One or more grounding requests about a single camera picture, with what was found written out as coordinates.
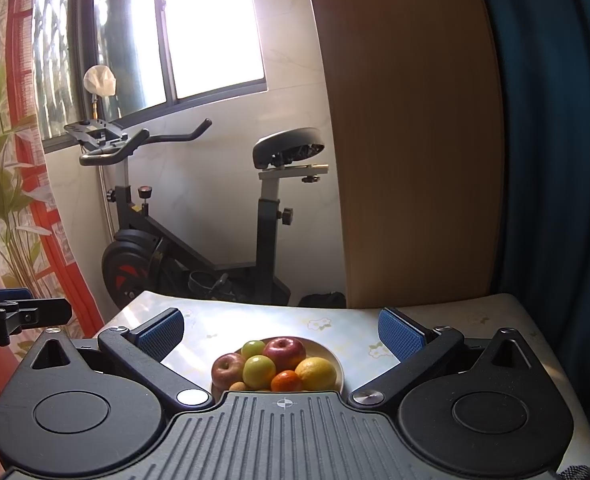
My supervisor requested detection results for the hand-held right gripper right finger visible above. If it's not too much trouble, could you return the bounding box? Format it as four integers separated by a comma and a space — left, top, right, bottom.
349, 306, 540, 407

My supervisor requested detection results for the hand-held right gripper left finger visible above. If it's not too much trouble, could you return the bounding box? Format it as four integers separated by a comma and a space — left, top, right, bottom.
18, 307, 216, 410

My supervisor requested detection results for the cream round plate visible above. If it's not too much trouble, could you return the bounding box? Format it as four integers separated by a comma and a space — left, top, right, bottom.
210, 336, 345, 396

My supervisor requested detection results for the red apple with yellow patches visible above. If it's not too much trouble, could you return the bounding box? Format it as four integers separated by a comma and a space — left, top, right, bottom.
211, 353, 247, 387

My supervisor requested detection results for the yellow lemon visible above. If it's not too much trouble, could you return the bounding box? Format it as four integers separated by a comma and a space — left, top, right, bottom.
295, 356, 337, 392

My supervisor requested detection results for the green plum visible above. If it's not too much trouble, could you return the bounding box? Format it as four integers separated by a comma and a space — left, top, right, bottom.
243, 355, 277, 390

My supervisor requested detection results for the dark red apple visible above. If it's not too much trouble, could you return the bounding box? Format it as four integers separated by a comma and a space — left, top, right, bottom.
263, 337, 307, 372

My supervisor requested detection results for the printed plant curtain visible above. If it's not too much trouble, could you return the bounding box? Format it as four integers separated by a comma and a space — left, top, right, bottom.
0, 0, 103, 480

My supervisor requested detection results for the black exercise bike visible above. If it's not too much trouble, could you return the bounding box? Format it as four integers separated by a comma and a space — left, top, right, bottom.
64, 119, 330, 308

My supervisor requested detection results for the wooden board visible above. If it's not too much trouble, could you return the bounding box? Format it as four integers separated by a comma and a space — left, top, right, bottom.
302, 0, 506, 309

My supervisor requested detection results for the dark blue curtain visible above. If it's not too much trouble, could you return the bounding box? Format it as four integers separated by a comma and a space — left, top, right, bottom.
472, 0, 590, 480

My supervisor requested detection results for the dark framed window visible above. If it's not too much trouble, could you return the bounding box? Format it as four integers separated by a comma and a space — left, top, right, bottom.
32, 0, 267, 153

